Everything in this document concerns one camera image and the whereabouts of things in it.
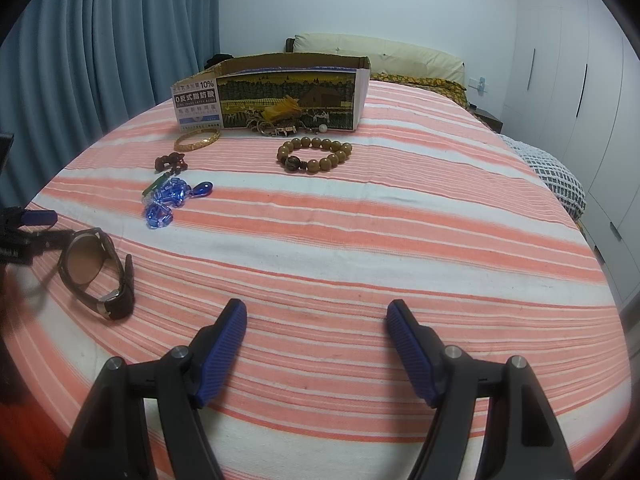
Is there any blue dial wristwatch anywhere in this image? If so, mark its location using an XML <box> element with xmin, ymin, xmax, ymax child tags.
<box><xmin>58</xmin><ymin>228</ymin><xmax>136</xmax><ymax>321</ymax></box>

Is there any blue crystal bracelet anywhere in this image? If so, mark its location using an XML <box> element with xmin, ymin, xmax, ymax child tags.
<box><xmin>143</xmin><ymin>178</ymin><xmax>215</xmax><ymax>231</ymax></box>

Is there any green jade pendant dark cord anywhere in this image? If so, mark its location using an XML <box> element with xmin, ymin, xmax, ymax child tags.
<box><xmin>141</xmin><ymin>150</ymin><xmax>190</xmax><ymax>200</ymax></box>

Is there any gold bangle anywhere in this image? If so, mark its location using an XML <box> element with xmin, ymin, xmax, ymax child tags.
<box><xmin>174</xmin><ymin>128</ymin><xmax>221</xmax><ymax>153</ymax></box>

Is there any brown wooden bead bracelet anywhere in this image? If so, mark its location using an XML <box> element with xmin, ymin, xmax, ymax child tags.
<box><xmin>275</xmin><ymin>135</ymin><xmax>354</xmax><ymax>175</ymax></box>

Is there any blue curtain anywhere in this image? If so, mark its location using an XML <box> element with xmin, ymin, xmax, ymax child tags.
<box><xmin>1</xmin><ymin>0</ymin><xmax>219</xmax><ymax>206</ymax></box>

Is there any clothes pile with black hat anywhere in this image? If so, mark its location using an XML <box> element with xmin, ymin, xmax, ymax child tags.
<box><xmin>204</xmin><ymin>53</ymin><xmax>232</xmax><ymax>70</ymax></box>

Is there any grey checked blanket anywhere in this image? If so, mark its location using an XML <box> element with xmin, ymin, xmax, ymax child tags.
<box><xmin>499</xmin><ymin>133</ymin><xmax>587</xmax><ymax>221</ymax></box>

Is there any pink striped bed cover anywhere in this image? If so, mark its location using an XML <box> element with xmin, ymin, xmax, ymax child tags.
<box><xmin>1</xmin><ymin>82</ymin><xmax>631</xmax><ymax>479</ymax></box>

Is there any printed cardboard box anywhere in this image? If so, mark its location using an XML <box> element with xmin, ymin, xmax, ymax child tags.
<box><xmin>171</xmin><ymin>52</ymin><xmax>371</xmax><ymax>131</ymax></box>

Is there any right dark bedside table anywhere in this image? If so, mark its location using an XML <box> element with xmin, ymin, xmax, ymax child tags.
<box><xmin>470</xmin><ymin>107</ymin><xmax>503</xmax><ymax>133</ymax></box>

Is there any yellow floral quilt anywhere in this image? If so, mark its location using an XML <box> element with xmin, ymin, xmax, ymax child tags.
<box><xmin>371</xmin><ymin>73</ymin><xmax>469</xmax><ymax>110</ymax></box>

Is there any white wardrobe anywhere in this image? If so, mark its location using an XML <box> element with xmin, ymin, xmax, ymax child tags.
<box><xmin>502</xmin><ymin>0</ymin><xmax>639</xmax><ymax>310</ymax></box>

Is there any cream headboard pillow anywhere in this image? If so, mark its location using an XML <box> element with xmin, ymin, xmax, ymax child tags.
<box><xmin>285</xmin><ymin>32</ymin><xmax>465</xmax><ymax>86</ymax></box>

